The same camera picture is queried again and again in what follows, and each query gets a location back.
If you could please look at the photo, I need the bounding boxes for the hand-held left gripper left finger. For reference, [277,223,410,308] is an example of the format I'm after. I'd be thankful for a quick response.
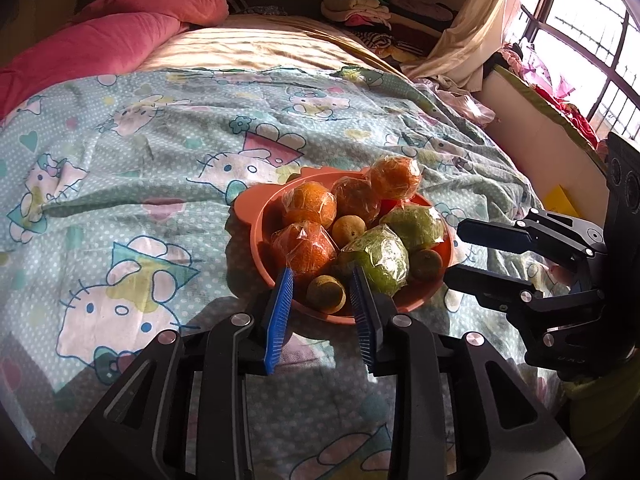
[54,266,296,480]

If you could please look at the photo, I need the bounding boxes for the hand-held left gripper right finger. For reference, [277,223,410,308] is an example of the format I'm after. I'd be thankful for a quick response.
[349,265,587,480]

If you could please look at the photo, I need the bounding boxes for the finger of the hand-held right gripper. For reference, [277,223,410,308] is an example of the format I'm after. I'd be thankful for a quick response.
[456,209,608,263]
[444,265,608,331]

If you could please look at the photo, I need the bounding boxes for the brown longan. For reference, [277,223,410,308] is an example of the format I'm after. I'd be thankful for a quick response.
[332,215,366,246]
[407,249,444,282]
[306,275,347,314]

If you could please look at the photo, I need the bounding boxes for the large green orange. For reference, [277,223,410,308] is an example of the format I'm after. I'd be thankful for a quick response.
[336,225,410,297]

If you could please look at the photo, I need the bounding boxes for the orange with knot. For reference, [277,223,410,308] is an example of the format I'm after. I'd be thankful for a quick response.
[271,221,338,281]

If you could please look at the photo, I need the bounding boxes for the small green orange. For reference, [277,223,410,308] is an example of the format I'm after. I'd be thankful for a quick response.
[380,205,447,252]

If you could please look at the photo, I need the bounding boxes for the orange plastic plate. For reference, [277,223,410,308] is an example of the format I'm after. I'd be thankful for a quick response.
[231,166,457,326]

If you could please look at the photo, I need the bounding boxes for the person's right forearm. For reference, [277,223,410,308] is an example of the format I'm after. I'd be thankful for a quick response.
[565,365,640,461]

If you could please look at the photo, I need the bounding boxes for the person's right hand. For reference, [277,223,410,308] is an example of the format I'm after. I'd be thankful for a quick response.
[550,262,576,286]

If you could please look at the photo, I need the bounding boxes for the yellow box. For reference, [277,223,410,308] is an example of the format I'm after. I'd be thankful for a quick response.
[542,185,583,218]

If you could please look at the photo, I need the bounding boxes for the light pink cloth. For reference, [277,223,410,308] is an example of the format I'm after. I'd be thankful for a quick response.
[417,77,501,126]

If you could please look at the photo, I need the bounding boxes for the pile of pink cloths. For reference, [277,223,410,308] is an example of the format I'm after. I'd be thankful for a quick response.
[492,42,601,146]

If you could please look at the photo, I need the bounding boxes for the green edged sill cover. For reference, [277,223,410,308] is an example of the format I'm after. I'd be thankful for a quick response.
[492,62,608,161]

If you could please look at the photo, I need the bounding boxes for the barred window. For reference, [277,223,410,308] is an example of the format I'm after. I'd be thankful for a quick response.
[505,0,640,141]

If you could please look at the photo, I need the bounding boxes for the cream curtain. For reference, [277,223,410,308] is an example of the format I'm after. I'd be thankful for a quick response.
[400,0,533,93]

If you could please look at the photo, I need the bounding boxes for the cartoon cat printed blanket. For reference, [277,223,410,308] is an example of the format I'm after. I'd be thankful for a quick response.
[0,65,571,476]

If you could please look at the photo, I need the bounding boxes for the pile of folded clothes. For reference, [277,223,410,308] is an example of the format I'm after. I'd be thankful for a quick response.
[320,0,458,63]

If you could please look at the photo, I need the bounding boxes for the beige striped bed sheet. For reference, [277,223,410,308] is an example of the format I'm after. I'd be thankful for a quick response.
[137,14,401,78]

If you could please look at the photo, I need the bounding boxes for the pink quilt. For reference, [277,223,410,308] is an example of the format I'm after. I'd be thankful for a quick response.
[0,0,230,121]

